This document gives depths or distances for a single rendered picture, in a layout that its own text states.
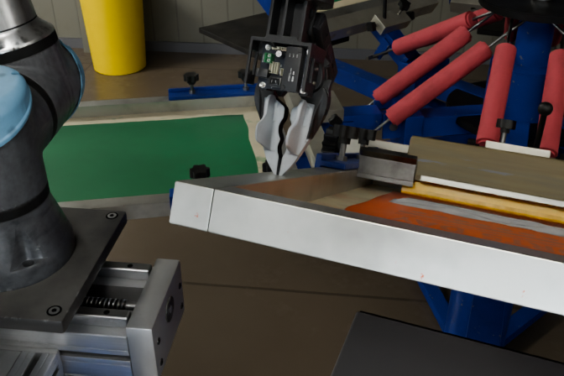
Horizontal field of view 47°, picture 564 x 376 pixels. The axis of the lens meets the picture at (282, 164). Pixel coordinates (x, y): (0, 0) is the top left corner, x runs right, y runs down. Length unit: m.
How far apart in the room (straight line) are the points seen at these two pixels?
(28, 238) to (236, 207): 0.34
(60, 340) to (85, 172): 0.85
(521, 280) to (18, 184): 0.54
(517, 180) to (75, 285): 0.69
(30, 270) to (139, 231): 2.28
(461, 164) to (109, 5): 3.80
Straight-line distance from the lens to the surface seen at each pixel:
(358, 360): 1.12
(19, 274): 0.82
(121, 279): 0.91
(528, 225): 1.02
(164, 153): 1.70
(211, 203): 0.55
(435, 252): 0.50
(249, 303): 2.64
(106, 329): 0.84
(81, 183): 1.62
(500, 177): 1.10
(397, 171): 1.09
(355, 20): 2.08
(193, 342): 2.50
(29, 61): 0.86
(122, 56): 4.81
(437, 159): 1.10
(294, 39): 0.69
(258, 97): 0.77
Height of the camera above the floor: 1.76
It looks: 30 degrees down
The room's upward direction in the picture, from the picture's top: straight up
